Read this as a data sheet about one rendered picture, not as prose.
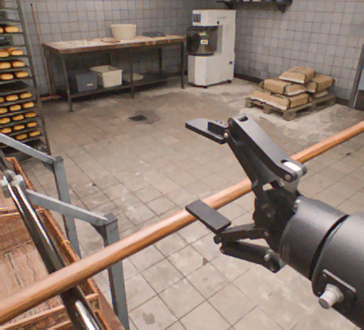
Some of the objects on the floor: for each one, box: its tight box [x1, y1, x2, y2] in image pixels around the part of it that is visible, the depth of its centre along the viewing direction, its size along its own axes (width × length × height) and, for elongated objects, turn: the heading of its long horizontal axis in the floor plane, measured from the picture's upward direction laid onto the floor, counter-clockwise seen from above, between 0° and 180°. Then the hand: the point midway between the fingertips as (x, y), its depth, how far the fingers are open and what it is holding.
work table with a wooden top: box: [42, 34, 186, 112], centre depth 531 cm, size 220×80×90 cm, turn 128°
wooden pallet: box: [245, 94, 336, 121], centre depth 487 cm, size 120×80×14 cm, turn 128°
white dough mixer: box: [186, 10, 236, 89], centre depth 582 cm, size 92×59×132 cm, turn 128°
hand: (197, 168), depth 45 cm, fingers open, 13 cm apart
